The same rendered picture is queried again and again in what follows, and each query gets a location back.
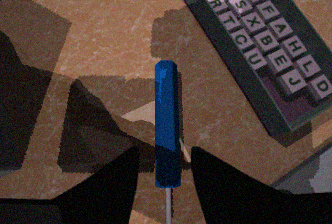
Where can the blue stylus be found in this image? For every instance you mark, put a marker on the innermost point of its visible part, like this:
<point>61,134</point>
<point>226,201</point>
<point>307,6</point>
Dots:
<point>167,141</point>

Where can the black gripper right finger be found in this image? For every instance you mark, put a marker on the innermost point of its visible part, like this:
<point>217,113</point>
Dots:
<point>228,196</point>

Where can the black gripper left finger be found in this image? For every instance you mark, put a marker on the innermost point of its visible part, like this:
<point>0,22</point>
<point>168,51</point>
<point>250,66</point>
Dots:
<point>106,197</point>

